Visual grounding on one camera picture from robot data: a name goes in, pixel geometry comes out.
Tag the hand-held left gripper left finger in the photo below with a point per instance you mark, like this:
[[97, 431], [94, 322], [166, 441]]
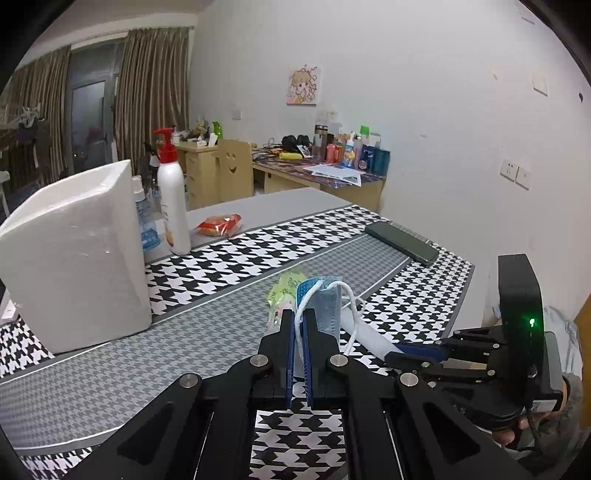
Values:
[[289, 360]]

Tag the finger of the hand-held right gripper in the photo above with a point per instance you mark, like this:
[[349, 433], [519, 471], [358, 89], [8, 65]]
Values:
[[420, 353], [452, 371]]

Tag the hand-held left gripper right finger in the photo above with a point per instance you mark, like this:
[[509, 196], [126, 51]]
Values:
[[308, 369]]

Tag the blue face mask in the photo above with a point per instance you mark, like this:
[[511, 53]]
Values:
[[325, 304]]

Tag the white foam box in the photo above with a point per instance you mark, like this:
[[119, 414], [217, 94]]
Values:
[[69, 249]]

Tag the person's right forearm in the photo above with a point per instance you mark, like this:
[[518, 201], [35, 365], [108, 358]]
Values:
[[570, 401]]

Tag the person's right hand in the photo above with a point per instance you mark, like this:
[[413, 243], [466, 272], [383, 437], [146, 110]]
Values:
[[505, 436]]

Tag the green and pink packet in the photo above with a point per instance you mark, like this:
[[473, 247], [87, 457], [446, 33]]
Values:
[[288, 286]]

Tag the dark green smartphone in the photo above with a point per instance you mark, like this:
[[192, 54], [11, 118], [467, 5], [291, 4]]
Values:
[[401, 242]]

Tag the red snack packet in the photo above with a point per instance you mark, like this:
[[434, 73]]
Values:
[[217, 225]]

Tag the light wooden desk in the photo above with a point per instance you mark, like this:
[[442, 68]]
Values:
[[286, 182], [201, 175]]

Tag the wooden chair with smiley cutout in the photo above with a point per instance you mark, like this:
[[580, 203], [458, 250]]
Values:
[[240, 184]]

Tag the printed paper sheets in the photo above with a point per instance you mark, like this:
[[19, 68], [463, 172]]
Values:
[[337, 171]]

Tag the white red pump lotion bottle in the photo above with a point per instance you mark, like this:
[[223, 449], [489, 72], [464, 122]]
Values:
[[174, 203]]

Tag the clear blue liquid bottle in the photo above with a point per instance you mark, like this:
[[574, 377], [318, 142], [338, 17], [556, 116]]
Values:
[[147, 221]]

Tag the yellow packet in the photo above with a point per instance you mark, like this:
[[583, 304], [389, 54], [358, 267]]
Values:
[[291, 156]]

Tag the group of toiletry bottles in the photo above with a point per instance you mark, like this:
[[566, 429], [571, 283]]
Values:
[[364, 154]]

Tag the black bag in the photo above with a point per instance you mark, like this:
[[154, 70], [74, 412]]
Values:
[[295, 143]]

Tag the green bottle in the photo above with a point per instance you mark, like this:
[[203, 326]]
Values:
[[217, 130]]

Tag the brown curtain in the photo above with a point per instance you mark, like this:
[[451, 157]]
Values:
[[152, 92], [37, 115]]

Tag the glass balcony door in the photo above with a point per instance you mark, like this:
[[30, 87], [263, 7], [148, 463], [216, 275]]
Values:
[[94, 106]]

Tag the white double wall socket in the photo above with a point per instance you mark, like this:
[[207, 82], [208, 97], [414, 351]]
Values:
[[515, 173]]

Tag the cartoon wall poster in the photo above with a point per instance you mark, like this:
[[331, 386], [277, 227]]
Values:
[[303, 85]]

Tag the white wall switch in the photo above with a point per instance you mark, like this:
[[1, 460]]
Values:
[[540, 82]]

